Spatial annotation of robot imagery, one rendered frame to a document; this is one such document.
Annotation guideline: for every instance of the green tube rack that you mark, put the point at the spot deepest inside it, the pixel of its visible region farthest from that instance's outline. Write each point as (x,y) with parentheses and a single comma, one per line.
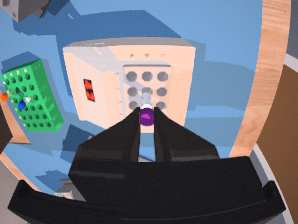
(35,85)

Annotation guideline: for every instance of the blue bench mat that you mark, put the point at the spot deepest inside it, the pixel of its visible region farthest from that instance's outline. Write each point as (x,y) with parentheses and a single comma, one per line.
(225,33)

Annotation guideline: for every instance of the white tube with violet cap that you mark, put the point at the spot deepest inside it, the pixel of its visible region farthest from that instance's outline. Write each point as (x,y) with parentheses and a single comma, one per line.
(147,112)

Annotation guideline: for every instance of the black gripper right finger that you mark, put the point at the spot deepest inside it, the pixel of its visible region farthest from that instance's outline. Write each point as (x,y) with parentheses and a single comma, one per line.
(179,143)

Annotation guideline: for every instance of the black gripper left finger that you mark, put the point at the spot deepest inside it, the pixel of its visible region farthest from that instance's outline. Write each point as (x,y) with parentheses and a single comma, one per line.
(119,141)

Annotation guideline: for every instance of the blue-capped white tube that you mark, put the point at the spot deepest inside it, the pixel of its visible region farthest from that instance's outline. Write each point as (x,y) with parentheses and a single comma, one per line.
(22,104)

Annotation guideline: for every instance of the cream block with rows of round holes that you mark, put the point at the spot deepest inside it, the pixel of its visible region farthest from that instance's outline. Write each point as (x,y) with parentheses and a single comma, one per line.
(68,190)

